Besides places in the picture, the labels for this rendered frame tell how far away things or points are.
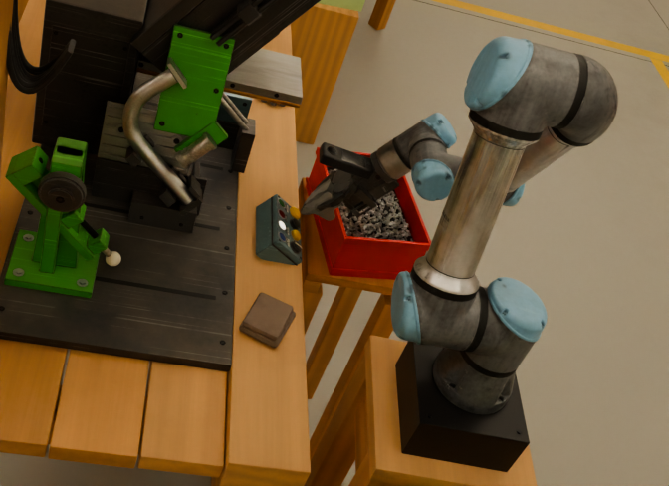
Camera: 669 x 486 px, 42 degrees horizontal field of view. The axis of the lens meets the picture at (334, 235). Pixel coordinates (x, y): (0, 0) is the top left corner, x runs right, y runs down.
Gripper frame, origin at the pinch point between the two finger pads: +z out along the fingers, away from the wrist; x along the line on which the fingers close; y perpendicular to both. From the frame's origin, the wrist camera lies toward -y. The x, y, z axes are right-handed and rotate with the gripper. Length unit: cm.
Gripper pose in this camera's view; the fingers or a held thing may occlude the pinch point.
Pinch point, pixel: (304, 207)
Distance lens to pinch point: 187.2
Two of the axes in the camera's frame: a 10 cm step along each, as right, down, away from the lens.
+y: 6.1, 5.6, 5.6
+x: -0.6, -6.7, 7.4
